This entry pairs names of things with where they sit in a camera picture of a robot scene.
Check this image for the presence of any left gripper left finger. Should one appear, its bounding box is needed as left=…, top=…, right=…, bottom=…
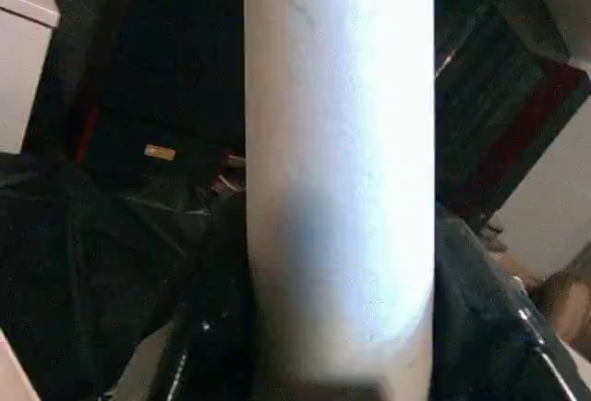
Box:
left=151, top=192, right=259, bottom=401

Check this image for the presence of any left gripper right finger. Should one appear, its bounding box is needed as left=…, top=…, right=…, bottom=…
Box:
left=433, top=206, right=591, bottom=401

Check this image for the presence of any white plastic table leg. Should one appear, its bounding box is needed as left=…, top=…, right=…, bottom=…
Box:
left=243, top=0, right=437, bottom=401

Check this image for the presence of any black plastic mat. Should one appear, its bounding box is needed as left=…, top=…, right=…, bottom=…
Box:
left=0, top=151, right=248, bottom=401

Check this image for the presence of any small tan label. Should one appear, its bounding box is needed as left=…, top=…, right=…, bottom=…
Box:
left=143, top=143, right=178, bottom=162

